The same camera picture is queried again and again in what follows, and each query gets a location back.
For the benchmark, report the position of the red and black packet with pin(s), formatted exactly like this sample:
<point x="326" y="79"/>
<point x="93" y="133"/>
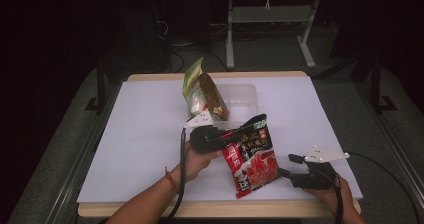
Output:
<point x="253" y="160"/>

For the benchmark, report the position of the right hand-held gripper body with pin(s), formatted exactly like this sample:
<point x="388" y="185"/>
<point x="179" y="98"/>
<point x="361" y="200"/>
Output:
<point x="316" y="177"/>

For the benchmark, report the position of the person's left hand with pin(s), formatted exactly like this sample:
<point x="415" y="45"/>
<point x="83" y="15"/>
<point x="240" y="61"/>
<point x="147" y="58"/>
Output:
<point x="198" y="165"/>

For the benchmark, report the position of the white board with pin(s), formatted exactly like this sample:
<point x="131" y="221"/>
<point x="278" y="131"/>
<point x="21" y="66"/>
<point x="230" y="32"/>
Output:
<point x="150" y="134"/>

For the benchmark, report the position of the wooden table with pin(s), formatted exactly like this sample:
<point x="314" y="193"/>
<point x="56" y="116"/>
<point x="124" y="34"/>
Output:
<point x="216" y="210"/>

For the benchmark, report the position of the black floor stand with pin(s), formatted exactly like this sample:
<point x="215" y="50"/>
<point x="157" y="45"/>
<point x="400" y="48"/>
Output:
<point x="100" y="90"/>
<point x="378" y="87"/>

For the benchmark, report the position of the aluminium rail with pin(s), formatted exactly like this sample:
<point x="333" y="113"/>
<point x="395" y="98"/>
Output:
<point x="393" y="137"/>
<point x="83" y="157"/>

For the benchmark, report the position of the clear plastic container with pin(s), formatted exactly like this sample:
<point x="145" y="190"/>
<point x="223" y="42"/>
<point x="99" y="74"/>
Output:
<point x="241" y="100"/>

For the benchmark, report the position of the white and green packet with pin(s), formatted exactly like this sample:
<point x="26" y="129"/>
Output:
<point x="195" y="90"/>

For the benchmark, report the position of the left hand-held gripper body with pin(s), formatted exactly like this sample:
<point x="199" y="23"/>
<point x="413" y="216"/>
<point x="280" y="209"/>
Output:
<point x="206" y="139"/>

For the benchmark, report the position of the person's right hand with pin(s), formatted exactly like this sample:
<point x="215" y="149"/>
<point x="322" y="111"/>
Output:
<point x="336" y="197"/>

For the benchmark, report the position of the grey metal desk frame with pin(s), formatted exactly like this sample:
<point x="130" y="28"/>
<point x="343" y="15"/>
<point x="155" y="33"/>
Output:
<point x="266" y="15"/>

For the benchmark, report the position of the brown packet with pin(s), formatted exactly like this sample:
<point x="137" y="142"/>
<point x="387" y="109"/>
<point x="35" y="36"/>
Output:
<point x="213" y="97"/>

